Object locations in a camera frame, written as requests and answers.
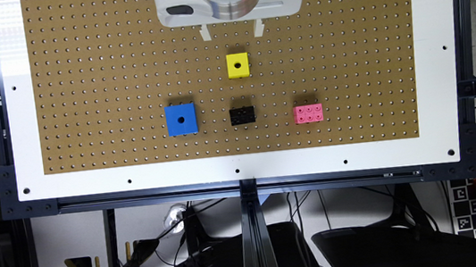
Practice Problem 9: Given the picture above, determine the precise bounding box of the black studded block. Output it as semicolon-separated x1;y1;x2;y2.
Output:
230;106;256;126

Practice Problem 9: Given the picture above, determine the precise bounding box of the black centre support beam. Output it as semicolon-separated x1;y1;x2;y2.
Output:
239;179;279;267

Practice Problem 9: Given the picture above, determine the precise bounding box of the blue cube with hole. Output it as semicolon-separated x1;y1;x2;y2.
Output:
164;103;198;137

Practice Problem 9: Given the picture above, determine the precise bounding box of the brown perforated pegboard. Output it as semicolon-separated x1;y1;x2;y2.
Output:
21;0;420;174

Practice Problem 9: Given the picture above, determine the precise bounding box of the pink studded block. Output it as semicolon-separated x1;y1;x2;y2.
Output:
293;104;323;124

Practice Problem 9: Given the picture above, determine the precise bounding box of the black and white marker board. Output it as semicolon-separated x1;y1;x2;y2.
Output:
446;179;476;239

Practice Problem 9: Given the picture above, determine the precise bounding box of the yellow cube with hole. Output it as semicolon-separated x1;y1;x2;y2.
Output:
226;52;250;79

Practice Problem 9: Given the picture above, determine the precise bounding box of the white cabinet panel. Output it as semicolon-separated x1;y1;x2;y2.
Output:
30;212;111;267

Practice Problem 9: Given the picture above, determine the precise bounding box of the white table panel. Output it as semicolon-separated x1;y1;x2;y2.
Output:
0;0;462;201

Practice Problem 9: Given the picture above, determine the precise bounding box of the black aluminium table frame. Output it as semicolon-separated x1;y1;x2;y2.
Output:
0;0;476;220

